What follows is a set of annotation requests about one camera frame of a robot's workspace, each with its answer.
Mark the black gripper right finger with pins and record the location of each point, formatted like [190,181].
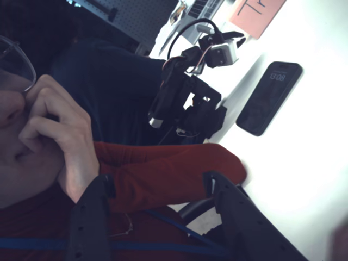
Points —
[244,231]

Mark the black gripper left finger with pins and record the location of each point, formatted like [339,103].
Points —
[89,225]

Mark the person's left forearm red sleeve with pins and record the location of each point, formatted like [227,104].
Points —
[163,168]

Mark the idle black robot arm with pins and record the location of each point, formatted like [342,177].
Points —
[195,103]

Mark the person's left hand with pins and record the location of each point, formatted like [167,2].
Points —
[70,141]

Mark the woman in red sweater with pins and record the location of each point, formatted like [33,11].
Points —
[40,223]

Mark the dark smartphone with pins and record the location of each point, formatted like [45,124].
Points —
[269,98]

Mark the pink paper sheet with writing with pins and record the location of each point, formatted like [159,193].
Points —
[255,16]

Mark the silver laptop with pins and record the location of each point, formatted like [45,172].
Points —
[206,6]

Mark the thin metal frame glasses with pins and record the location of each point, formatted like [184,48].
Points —
[13,65]

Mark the white camera on idle arm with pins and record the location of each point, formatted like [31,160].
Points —
[224,53]

